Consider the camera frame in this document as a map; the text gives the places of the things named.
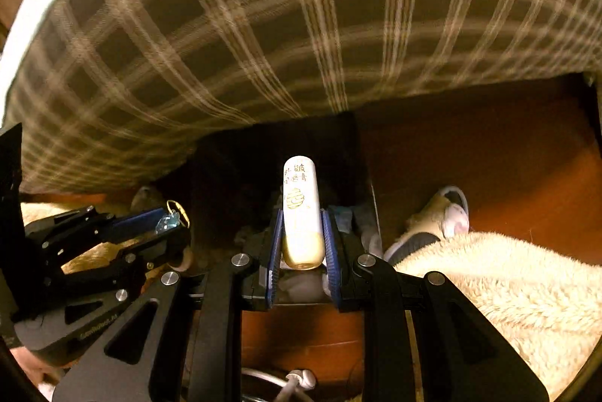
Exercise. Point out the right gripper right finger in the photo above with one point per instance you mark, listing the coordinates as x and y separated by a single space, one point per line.
423 340

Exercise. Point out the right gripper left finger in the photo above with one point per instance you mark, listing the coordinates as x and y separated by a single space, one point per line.
182 339

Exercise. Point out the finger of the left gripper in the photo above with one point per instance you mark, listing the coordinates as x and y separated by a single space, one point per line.
154 251
130 226

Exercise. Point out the yellow white small bottle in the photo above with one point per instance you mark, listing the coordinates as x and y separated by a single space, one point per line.
303 246

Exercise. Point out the blue translucent toy keychain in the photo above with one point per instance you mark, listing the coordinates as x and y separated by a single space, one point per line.
174 217

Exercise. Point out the person left hand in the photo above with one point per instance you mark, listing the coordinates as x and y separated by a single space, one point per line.
37 370

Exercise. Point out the plaid bed skirt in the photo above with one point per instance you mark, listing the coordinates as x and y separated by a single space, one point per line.
113 93

